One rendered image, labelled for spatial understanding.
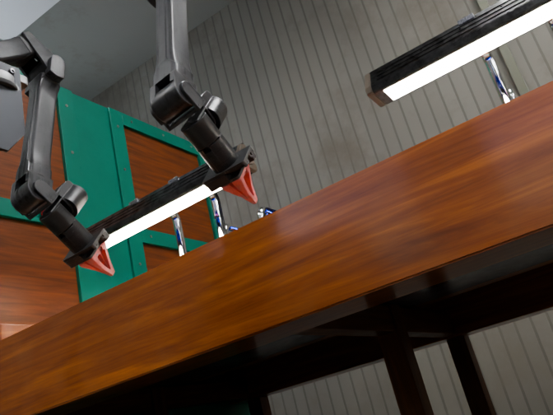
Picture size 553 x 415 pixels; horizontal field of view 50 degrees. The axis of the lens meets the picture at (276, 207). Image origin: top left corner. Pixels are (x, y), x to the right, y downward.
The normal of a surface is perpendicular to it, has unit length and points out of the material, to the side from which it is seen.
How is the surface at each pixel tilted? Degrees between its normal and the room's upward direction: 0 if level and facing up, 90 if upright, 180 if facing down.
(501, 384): 90
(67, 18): 180
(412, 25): 90
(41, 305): 90
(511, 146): 90
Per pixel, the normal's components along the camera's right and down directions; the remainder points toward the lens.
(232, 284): -0.54, -0.18
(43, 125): 0.73, -0.47
